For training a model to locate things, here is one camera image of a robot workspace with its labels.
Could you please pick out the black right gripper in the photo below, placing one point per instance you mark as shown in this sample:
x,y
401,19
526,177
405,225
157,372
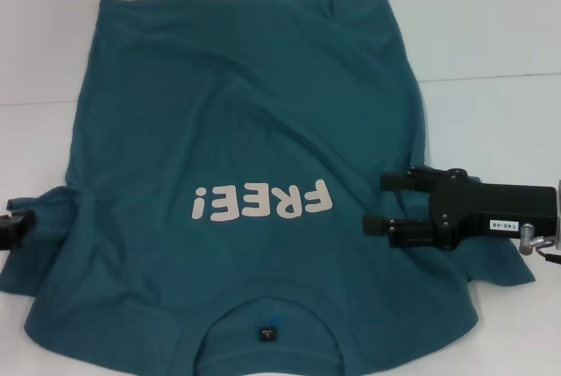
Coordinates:
x,y
504,209

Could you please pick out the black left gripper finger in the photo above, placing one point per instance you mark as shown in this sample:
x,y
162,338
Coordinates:
x,y
15,229

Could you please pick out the teal t-shirt with FREE print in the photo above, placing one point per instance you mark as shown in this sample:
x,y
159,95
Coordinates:
x,y
241,108

